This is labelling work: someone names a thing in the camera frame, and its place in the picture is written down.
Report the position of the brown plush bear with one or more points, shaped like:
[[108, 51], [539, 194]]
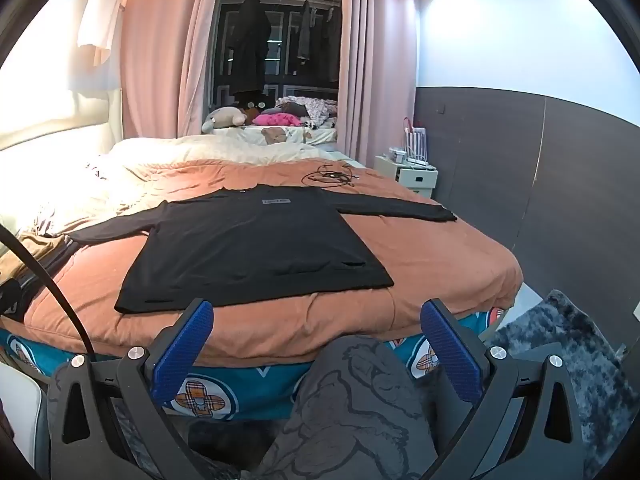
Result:
[[274, 136]]

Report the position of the white power strip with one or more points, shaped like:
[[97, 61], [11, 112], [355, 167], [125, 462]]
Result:
[[421, 162]]

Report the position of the floral cloth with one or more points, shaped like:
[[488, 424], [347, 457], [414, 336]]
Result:
[[312, 107]]

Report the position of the cream duvet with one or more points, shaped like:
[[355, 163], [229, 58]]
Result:
[[200, 147]]

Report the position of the brown folded cloth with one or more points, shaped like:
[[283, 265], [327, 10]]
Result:
[[30, 250]]

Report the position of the white padded headboard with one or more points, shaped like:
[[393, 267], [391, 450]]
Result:
[[50, 135]]

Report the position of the white hanging garment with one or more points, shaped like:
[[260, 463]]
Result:
[[102, 10]]

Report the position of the pink curtain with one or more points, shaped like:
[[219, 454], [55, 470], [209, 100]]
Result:
[[155, 45], [375, 60]]

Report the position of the black hanging coat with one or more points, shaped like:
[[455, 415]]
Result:
[[250, 45]]

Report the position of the striped gift bag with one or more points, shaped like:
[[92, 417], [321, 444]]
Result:
[[416, 140]]

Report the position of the grey shaggy rug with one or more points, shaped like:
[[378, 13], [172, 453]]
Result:
[[575, 320]]

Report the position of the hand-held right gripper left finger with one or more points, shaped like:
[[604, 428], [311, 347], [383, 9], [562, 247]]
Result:
[[185, 345]]

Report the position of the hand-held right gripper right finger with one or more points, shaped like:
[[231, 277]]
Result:
[[447, 350]]

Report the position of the beige plush toy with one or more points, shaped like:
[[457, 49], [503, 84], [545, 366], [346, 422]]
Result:
[[225, 117]]

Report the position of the orange-brown fleece blanket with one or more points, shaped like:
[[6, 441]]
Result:
[[440, 270]]

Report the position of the black long-sleeve shirt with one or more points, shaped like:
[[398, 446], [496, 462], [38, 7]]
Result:
[[250, 245]]

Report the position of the dark hanging garment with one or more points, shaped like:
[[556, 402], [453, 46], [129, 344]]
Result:
[[305, 30], [332, 40]]

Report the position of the white nightstand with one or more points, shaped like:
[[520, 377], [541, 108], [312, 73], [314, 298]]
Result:
[[415, 177]]

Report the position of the dark striped cloth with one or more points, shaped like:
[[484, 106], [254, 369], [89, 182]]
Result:
[[57, 257]]

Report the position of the pink cloth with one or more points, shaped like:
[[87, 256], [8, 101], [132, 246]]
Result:
[[277, 120]]

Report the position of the person's leg in grey pants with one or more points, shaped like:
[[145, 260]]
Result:
[[350, 410]]

